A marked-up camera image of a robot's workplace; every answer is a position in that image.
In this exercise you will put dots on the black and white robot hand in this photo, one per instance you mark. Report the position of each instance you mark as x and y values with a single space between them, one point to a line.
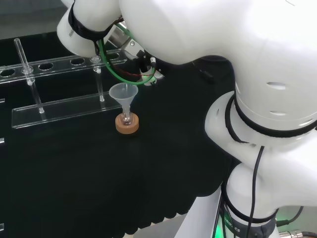
146 64

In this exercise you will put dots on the translucent plastic funnel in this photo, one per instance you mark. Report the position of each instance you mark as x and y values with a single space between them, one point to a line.
121 95

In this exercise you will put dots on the small glass round-bottom flask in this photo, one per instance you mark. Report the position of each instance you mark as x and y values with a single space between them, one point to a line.
126 120

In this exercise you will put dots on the clear acrylic funnel stand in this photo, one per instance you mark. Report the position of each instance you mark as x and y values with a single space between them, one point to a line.
62 111

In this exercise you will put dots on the black bench cloth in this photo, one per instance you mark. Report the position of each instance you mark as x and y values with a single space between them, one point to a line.
74 173

